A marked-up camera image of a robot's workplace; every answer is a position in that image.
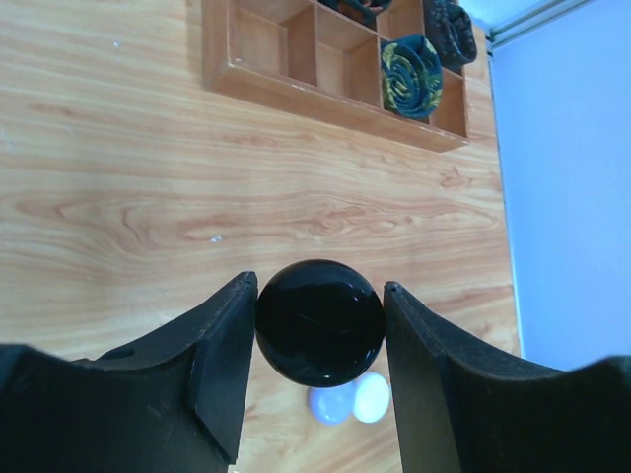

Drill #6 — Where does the rolled blue yellow tie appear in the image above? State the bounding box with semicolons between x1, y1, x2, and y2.
381;34;444;121

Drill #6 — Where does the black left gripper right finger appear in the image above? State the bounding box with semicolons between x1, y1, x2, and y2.
384;282;630;472

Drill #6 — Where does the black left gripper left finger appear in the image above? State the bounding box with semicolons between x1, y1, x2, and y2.
1;272;257;472

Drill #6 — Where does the purple round charging case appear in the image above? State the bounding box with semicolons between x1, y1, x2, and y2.
308;381;356;426

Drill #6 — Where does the rolled dark tie right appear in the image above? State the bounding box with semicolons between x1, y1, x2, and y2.
423;0;477;72

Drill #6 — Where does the aluminium frame rail right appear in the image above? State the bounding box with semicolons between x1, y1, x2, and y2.
485;0;590;50

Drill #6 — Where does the black round charging case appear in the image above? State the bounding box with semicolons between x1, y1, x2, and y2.
255;259;386;387

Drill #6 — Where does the white round charging case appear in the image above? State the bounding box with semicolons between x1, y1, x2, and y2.
353;372;390;424

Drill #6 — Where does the wooden divided tray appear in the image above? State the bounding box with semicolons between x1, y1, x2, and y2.
201;1;468;152

